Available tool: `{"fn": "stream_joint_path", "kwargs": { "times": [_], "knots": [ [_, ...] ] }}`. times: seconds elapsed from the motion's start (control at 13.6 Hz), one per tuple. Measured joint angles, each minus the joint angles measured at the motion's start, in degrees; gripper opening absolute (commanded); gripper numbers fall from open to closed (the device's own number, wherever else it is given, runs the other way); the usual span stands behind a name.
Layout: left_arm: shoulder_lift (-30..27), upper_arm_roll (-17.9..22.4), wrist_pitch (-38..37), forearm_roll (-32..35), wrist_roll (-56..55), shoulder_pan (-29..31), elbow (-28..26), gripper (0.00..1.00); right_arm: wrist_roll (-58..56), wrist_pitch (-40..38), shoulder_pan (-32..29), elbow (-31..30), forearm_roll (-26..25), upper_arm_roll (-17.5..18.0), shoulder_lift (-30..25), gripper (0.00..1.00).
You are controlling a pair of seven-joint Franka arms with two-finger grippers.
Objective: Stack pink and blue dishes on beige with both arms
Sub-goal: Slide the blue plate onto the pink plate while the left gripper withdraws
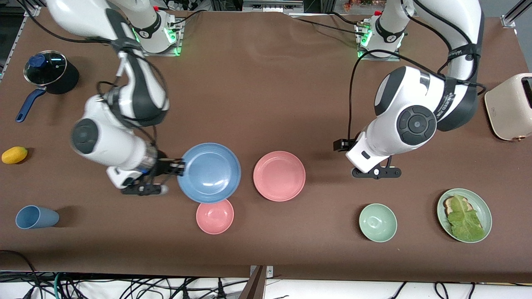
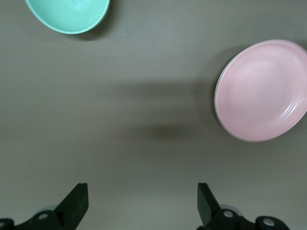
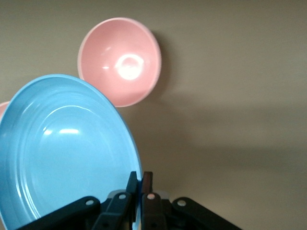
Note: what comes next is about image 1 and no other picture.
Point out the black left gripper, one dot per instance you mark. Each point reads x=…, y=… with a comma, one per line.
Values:
x=341, y=145

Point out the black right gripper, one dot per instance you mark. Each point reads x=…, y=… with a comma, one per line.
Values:
x=164, y=166

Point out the blue plate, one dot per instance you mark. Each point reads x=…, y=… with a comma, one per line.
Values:
x=212, y=172

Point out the pink plate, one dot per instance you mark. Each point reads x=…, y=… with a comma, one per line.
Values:
x=279, y=176

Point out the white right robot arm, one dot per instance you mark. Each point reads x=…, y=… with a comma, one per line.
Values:
x=104, y=145

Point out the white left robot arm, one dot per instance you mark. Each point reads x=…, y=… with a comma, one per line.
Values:
x=415, y=99

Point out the small pink bowl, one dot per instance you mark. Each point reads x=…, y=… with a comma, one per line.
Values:
x=215, y=218

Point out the small green bowl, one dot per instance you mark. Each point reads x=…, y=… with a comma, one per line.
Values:
x=378, y=223

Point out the large table cover mat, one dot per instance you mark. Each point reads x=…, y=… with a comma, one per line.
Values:
x=249, y=83

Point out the toasted bread slice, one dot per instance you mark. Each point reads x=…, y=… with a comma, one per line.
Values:
x=448, y=203

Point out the orange flowers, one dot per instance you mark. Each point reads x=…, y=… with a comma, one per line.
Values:
x=361, y=4

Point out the green lettuce leaf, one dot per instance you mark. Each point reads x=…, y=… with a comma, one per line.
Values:
x=465, y=220

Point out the blue cup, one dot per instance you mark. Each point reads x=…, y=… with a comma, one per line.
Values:
x=35, y=217

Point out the green plate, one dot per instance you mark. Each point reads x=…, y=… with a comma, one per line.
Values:
x=484, y=207

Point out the grey metal device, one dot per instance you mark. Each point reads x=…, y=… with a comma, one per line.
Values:
x=272, y=5

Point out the yellow lemon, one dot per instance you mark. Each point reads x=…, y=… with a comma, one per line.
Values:
x=14, y=155

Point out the glass lid with blue knob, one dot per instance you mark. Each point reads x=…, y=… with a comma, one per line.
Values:
x=45, y=68

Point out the beige toaster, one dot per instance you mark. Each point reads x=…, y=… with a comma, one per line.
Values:
x=509, y=108

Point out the metal table edge bracket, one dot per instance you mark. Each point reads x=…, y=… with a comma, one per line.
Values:
x=269, y=271

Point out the dark post under table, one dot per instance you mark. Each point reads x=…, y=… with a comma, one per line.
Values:
x=254, y=286

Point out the aluminium frame profile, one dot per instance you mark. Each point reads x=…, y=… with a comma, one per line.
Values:
x=515, y=14

